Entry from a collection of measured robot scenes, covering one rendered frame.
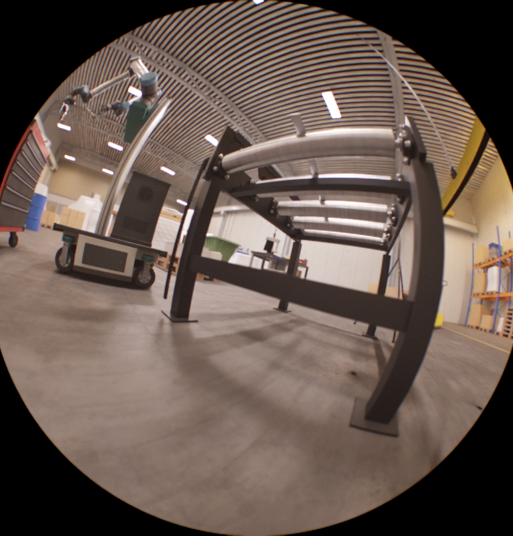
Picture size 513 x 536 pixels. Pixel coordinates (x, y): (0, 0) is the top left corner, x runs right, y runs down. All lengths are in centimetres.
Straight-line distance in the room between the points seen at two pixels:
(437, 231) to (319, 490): 58
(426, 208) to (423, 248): 11
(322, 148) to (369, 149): 17
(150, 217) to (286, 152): 104
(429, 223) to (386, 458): 55
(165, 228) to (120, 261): 309
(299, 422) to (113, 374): 46
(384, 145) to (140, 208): 142
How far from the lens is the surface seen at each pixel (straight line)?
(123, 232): 136
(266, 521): 34
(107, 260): 130
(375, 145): 66
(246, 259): 804
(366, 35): 827
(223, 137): 112
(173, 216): 442
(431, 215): 52
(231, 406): 45
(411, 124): 70
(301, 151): 71
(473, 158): 872
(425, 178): 58
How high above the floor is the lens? 32
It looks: 2 degrees up
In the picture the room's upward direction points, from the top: 13 degrees clockwise
